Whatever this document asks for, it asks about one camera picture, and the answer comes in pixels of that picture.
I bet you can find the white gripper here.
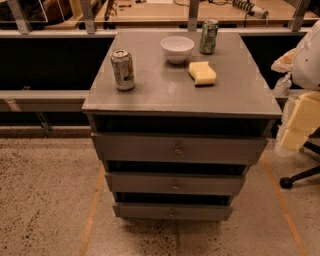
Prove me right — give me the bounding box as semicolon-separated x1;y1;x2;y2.
271;48;320;157

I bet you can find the grey top drawer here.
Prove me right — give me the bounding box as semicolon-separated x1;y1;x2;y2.
92;133;266;165

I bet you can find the grey drawer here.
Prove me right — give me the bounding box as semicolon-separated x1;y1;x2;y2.
92;133;266;165
112;202;233;221
105;172;245;195

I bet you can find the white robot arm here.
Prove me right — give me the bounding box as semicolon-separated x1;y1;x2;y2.
271;21;320;157

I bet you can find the grey drawer cabinet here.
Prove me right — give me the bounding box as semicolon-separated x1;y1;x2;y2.
82;32;281;207

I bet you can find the grey middle drawer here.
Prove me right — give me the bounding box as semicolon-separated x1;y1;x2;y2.
105;172;245;195

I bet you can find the grey bottom drawer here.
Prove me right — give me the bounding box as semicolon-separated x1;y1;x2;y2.
112;202;233;221

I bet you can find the black office chair base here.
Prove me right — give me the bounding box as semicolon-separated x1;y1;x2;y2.
279;128;320;190

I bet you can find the yellow sponge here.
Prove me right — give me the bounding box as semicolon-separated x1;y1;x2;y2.
189;61;217;86

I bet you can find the white bowl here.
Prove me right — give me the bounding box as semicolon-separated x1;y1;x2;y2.
160;36;194;64

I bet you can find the white green soda can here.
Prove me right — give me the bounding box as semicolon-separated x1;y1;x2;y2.
111;49;135;91

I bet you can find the coiled cable with plug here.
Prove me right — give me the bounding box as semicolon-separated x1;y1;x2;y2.
231;0;270;20

